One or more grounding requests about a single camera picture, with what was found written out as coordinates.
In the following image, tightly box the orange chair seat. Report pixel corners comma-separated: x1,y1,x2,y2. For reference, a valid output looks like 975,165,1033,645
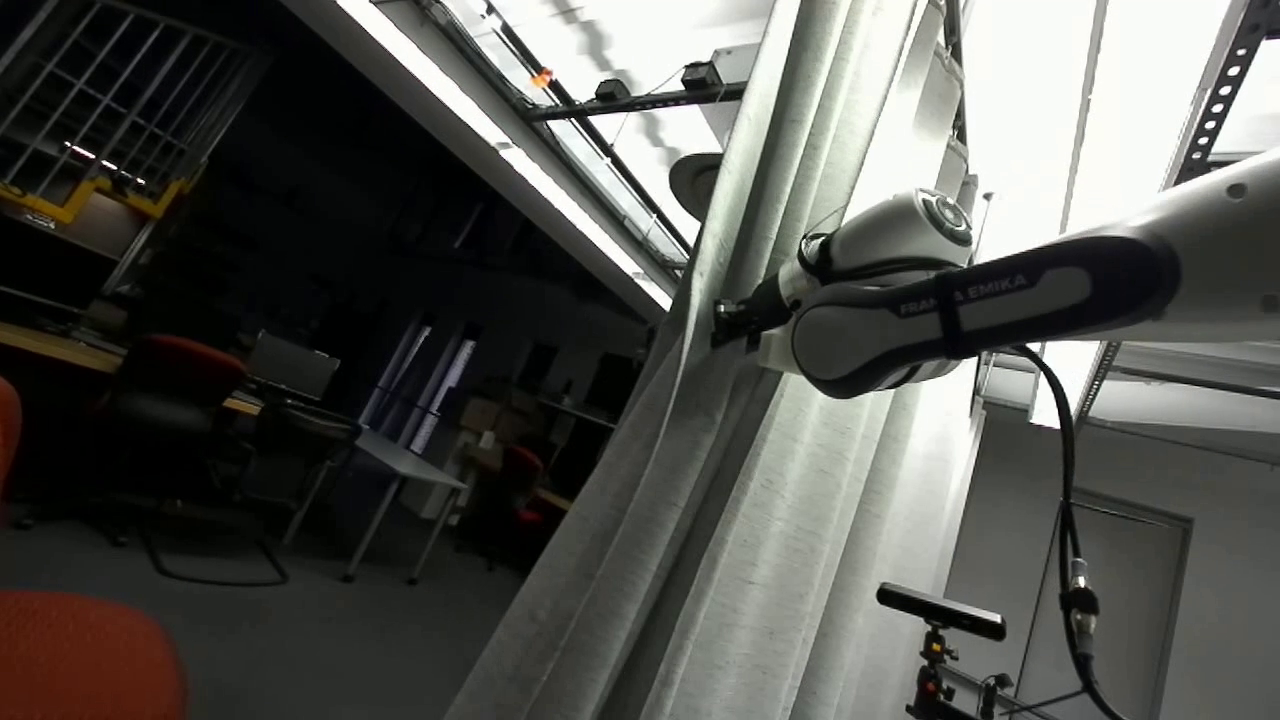
0,589,191,720

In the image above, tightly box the perforated metal rail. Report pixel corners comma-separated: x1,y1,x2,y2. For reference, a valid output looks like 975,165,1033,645
1171,0,1280,184

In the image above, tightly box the black ceiling rail with devices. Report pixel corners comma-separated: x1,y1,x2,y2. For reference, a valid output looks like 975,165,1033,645
525,57,752,128

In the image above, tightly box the black office chair red back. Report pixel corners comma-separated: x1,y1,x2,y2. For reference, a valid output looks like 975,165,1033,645
95,332,290,594

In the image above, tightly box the black camera stand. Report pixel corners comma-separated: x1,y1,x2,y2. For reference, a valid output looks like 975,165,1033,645
904,625,1024,720

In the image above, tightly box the orange chair backrest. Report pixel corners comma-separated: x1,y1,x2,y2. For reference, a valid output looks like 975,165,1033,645
0,376,29,502

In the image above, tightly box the round ceiling diffuser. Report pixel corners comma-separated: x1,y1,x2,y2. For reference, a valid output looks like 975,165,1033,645
662,147,731,224

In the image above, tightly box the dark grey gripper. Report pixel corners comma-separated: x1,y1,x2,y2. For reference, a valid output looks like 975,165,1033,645
713,264,807,352

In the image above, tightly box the wire grid shelf yellow frame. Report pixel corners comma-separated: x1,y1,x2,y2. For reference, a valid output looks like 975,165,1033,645
0,0,257,234

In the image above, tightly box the grey door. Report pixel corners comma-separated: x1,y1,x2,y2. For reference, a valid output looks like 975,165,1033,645
1013,483,1194,720

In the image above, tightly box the long ceiling light strip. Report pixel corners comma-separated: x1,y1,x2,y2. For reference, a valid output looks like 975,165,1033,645
333,0,676,318

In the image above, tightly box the black bar-shaped camera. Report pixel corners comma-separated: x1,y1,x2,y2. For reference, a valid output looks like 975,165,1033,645
870,576,1013,645

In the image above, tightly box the bright glass door panel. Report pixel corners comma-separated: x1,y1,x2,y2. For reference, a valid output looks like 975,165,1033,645
354,318,479,455

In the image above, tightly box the white folding table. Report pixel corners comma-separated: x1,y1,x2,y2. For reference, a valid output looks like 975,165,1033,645
280,425,473,594

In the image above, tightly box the grey laptop screen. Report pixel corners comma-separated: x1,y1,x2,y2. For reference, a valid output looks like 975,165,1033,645
246,327,342,405

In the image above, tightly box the dark red chair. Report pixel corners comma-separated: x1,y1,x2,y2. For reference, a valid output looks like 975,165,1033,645
457,437,552,563

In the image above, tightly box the grey-white sheer curtain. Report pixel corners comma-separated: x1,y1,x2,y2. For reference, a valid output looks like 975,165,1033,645
444,0,992,720

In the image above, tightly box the wooden desk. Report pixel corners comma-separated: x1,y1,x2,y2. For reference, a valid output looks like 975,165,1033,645
0,318,273,419

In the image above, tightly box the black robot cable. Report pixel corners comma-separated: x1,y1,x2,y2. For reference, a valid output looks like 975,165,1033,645
1014,341,1132,720

